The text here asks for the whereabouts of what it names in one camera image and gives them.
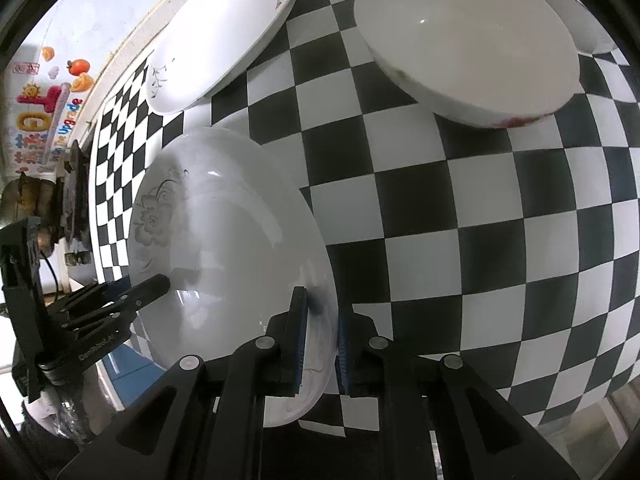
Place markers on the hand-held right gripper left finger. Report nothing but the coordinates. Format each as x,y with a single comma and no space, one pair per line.
299,345

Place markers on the black gas stove burner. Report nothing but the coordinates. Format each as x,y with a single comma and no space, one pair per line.
75,195

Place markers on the grey floral white plate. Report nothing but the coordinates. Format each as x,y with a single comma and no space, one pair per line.
225,240

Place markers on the colourful fruit wall sticker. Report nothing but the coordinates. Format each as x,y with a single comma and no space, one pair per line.
45,105

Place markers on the brown pot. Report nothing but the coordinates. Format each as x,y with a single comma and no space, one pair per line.
27,200

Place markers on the small white bowl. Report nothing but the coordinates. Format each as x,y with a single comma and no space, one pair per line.
585,15

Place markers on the large white bowl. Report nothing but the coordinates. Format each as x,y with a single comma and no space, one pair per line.
465,45

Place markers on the white floral ceramic bowl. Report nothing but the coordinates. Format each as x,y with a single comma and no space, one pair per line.
215,45

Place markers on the black and white checkered mat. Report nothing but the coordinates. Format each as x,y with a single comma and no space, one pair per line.
450,210

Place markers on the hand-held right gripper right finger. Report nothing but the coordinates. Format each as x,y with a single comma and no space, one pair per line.
345,360

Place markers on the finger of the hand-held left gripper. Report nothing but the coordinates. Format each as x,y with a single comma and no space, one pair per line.
95,296
150,290

